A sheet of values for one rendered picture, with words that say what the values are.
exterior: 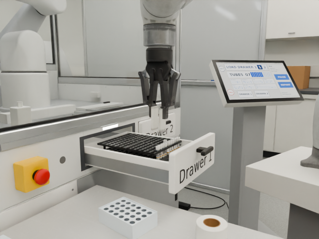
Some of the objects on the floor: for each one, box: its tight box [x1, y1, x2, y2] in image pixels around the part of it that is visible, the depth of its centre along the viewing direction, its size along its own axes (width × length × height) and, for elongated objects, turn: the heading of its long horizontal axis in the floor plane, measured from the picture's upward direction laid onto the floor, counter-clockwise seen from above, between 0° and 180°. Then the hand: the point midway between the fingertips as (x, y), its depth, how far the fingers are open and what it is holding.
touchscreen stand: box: [225, 106, 281, 238], centre depth 176 cm, size 50×45×102 cm
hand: (158, 118), depth 81 cm, fingers closed
